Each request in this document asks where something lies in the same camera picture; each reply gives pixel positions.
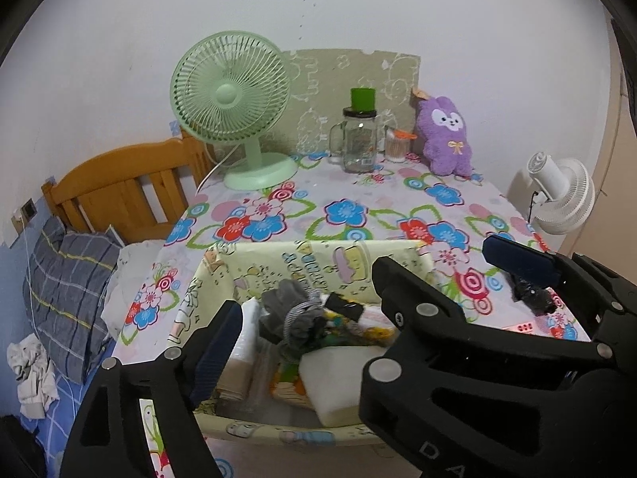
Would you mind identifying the white towel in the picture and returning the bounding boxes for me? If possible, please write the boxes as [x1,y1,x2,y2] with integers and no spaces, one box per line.
[299,347,402,427]

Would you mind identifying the green tissue pack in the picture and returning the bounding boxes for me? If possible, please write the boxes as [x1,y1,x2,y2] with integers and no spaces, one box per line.
[269,351,314,411]

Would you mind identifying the grey sock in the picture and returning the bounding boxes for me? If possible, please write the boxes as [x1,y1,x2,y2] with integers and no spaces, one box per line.
[258,280,326,362]

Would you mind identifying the beige door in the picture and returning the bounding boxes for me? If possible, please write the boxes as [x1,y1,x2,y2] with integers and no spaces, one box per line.
[560,22,636,282]

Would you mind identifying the crumpled white cloth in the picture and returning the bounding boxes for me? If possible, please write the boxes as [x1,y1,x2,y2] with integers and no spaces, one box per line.
[6,333,59,420]

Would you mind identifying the white standing fan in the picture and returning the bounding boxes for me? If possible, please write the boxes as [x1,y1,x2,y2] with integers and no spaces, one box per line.
[506,151,596,236]

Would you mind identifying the blue plaid pillow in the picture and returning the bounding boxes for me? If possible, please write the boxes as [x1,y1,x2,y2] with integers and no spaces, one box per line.
[23,216,121,384]

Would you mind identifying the yellow fabric storage basket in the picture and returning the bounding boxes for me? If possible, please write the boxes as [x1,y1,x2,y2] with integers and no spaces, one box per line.
[168,241,434,447]

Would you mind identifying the purple plush bunny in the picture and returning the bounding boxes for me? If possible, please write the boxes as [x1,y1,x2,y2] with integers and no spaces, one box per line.
[416,96,473,179]

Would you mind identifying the wooden bed headboard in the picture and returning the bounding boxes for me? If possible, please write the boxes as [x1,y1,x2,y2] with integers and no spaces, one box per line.
[41,132,213,243]

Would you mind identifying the toothpick jar orange lid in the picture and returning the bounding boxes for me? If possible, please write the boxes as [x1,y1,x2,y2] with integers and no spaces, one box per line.
[384,126,417,163]

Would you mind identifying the glass mason jar mug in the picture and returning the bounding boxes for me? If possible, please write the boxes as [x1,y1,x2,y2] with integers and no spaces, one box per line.
[328,108,379,174]

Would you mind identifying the green cup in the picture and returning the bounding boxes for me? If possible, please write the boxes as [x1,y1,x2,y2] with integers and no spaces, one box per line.
[350,88,376,112]

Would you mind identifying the green cartoon cardboard panel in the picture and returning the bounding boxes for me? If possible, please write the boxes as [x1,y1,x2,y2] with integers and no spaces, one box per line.
[260,49,421,154]

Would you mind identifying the green desk fan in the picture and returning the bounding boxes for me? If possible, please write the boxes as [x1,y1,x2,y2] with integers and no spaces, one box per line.
[170,30,297,191]

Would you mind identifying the wall power socket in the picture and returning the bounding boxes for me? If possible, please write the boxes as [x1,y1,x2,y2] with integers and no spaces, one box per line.
[21,199,37,222]

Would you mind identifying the white fan power cable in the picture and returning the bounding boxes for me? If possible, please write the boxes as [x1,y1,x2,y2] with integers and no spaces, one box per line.
[194,143,240,196]

